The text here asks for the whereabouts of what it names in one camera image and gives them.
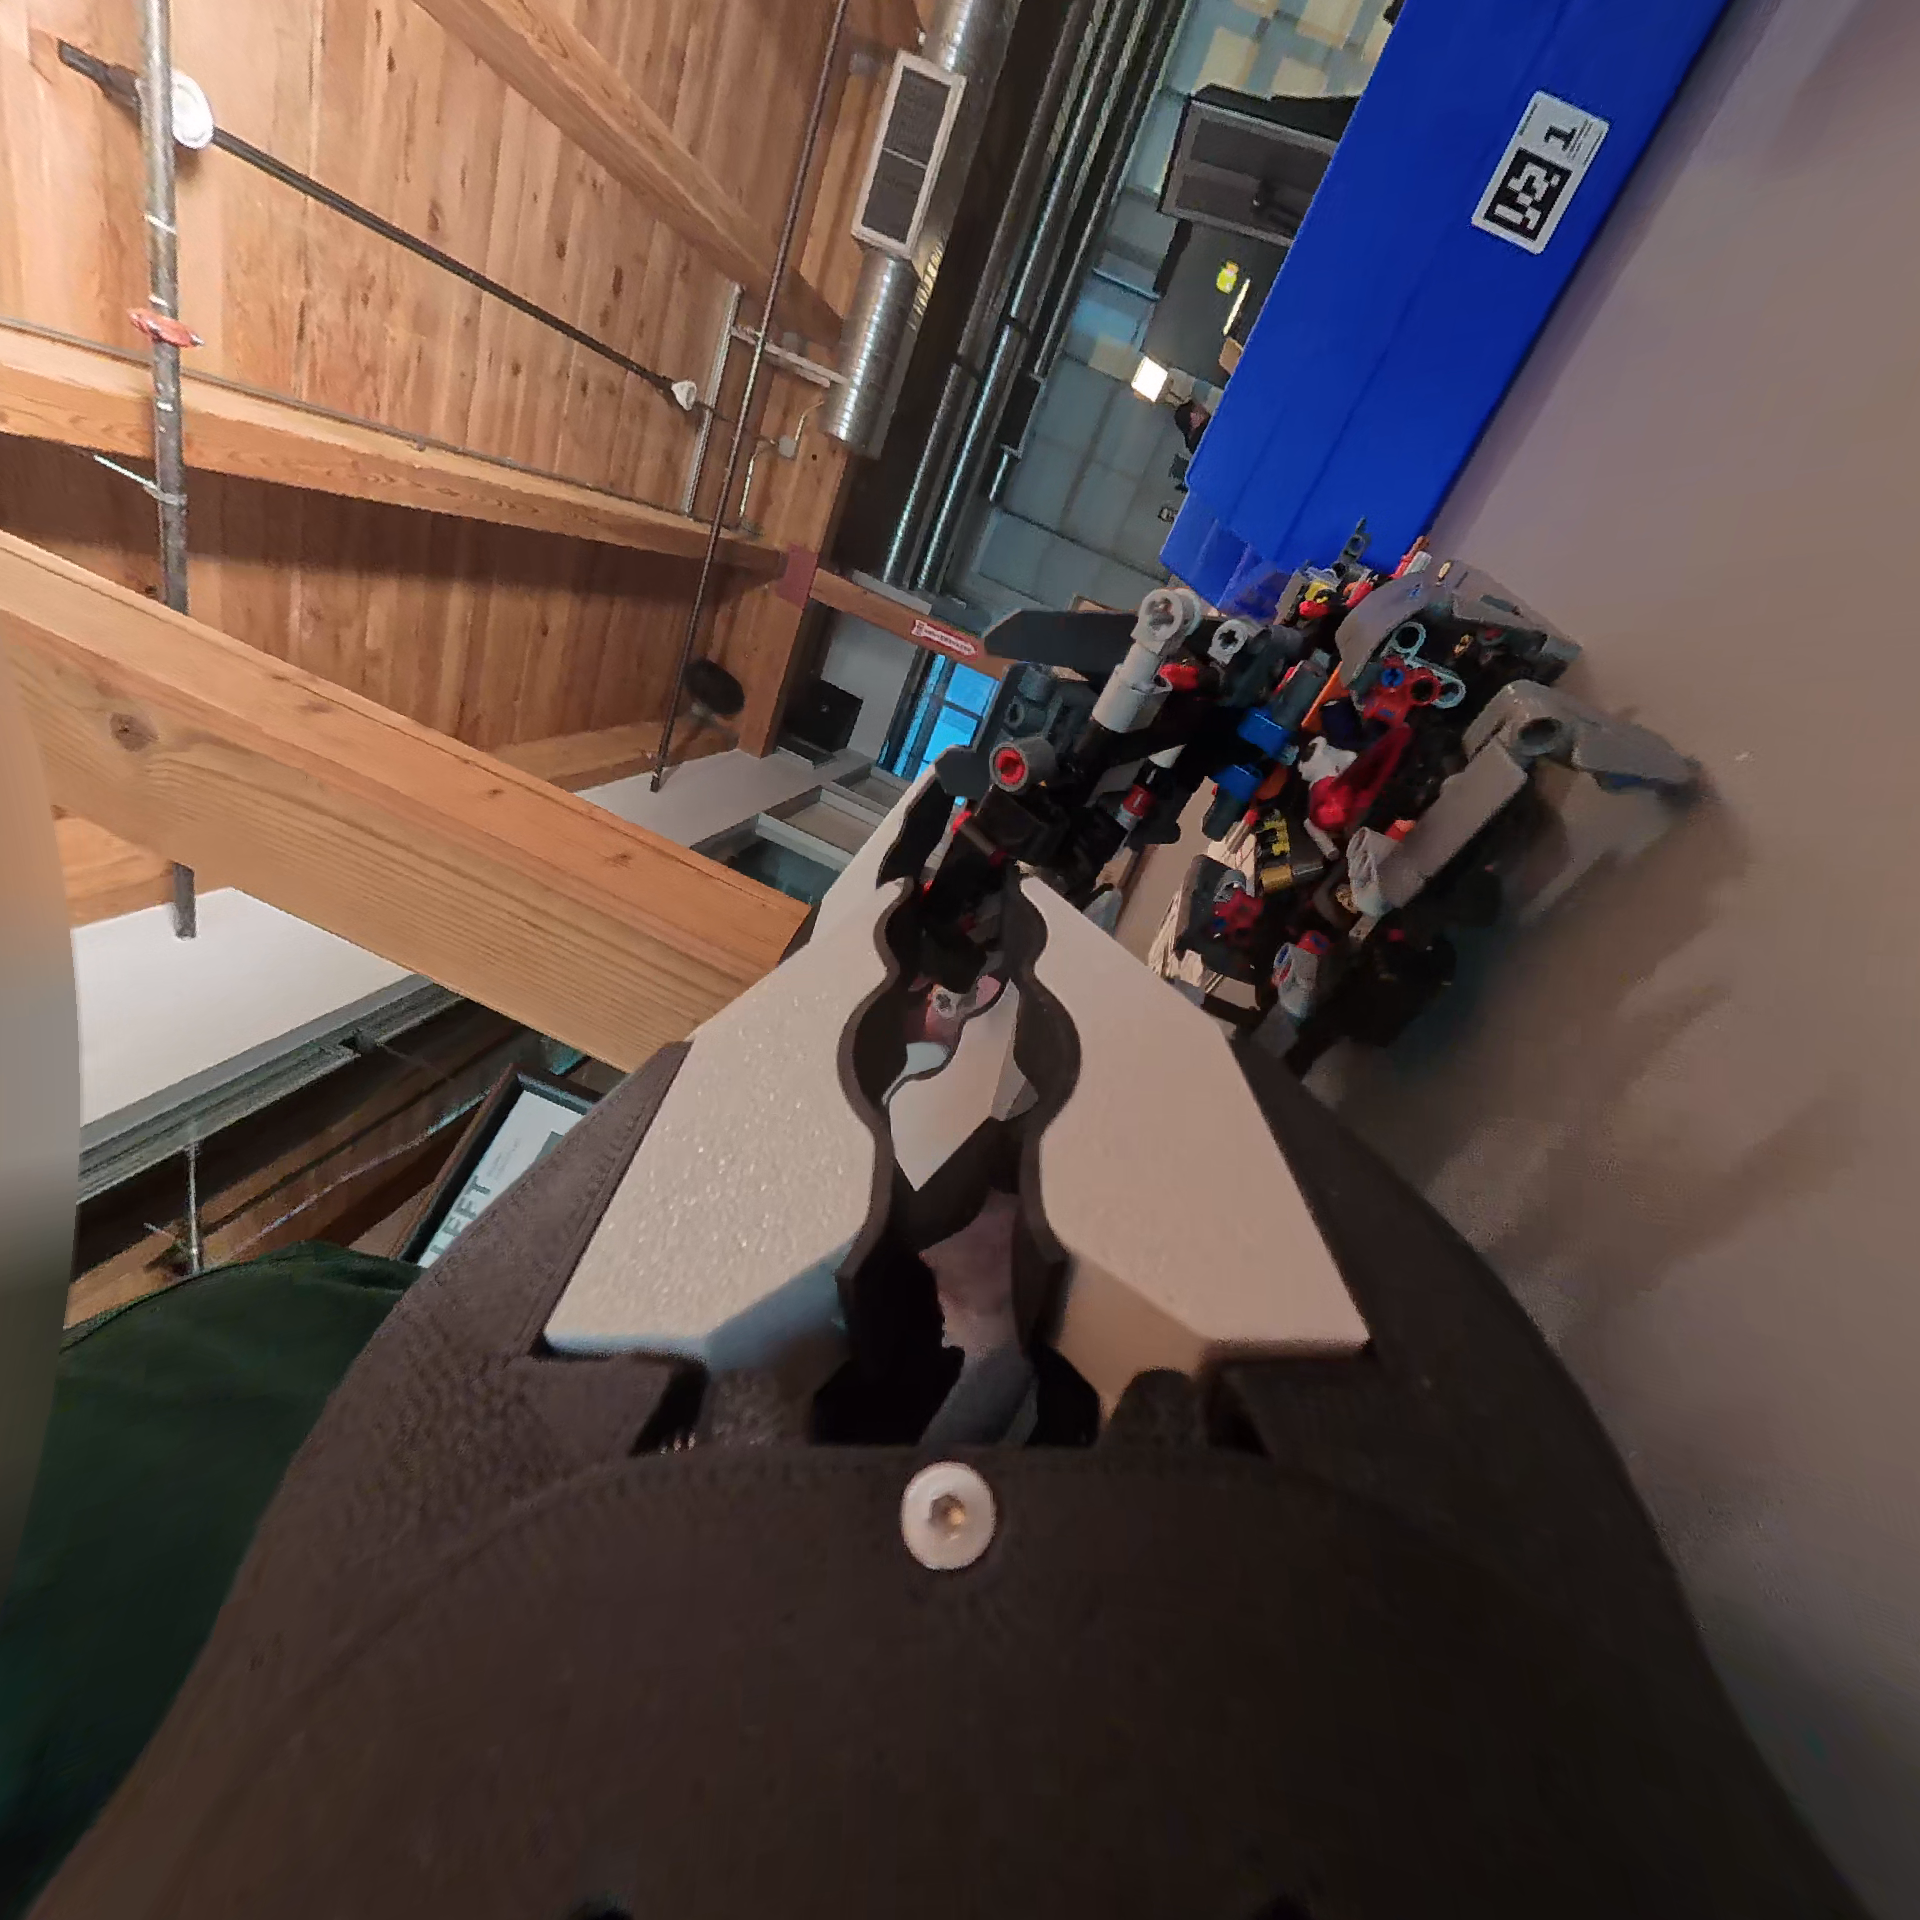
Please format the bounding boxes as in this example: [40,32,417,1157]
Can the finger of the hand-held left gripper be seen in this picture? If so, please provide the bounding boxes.
[807,768,968,967]

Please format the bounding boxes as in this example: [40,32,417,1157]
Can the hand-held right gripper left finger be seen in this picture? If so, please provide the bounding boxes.
[539,883,920,1372]

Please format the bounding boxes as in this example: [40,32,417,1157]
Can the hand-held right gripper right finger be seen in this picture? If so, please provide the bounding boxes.
[1018,877,1369,1394]

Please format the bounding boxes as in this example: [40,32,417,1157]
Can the black lego sub-assembly red pins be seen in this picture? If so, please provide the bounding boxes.
[888,585,1256,1029]

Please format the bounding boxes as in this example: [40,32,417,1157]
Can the large lego vehicle model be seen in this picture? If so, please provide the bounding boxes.
[976,514,1702,1069]

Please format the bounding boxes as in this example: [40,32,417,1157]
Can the person's left hand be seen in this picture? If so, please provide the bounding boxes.
[920,1229,1035,1338]

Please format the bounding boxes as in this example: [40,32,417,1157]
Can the framed black white tag sign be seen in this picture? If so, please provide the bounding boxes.
[390,1065,601,1281]

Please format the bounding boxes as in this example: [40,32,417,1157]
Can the plain blue plastic bin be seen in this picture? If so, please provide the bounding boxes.
[1158,499,1305,609]

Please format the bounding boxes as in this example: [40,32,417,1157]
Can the person's green shirt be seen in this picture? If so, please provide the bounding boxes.
[48,1243,421,1876]

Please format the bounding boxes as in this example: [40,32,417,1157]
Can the white ceiling air vent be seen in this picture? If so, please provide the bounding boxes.
[851,51,968,251]

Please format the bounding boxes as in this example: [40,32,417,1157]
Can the blue plastic bin with tag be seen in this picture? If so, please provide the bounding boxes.
[1183,0,1734,584]

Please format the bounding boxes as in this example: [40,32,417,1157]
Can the dark grey cabinet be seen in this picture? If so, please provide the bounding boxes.
[1164,91,1347,251]

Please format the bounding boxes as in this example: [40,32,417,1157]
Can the silver air duct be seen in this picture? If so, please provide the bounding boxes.
[818,0,1018,453]

